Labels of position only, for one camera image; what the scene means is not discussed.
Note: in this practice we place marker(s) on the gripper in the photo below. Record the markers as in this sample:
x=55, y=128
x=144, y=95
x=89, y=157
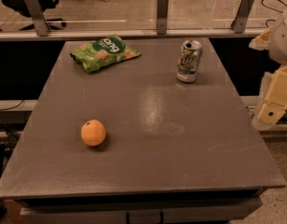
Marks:
x=282, y=42

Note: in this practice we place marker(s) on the metal glass bracket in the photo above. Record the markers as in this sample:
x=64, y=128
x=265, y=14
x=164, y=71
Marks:
x=238, y=25
x=162, y=16
x=40, y=24

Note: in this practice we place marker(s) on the silver green 7up can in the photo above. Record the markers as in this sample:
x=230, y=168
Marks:
x=189, y=60

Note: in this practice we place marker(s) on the black office chair left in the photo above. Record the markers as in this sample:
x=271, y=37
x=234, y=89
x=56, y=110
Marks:
x=20, y=7

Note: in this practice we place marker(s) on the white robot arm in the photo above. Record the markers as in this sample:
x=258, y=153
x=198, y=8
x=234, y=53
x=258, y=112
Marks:
x=274, y=40

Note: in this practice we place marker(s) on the green snack chip bag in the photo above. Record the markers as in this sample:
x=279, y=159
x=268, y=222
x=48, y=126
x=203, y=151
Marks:
x=103, y=52

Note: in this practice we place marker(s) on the orange fruit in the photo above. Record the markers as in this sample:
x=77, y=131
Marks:
x=93, y=133

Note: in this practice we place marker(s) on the left metal glass bracket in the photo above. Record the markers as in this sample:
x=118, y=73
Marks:
x=40, y=24

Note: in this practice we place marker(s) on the glass barrier panel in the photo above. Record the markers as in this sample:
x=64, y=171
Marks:
x=142, y=14

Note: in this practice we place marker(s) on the right metal glass bracket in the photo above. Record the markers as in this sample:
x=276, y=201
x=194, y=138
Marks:
x=238, y=25

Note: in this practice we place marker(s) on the middle metal glass bracket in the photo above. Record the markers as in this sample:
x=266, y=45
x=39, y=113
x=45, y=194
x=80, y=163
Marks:
x=162, y=16

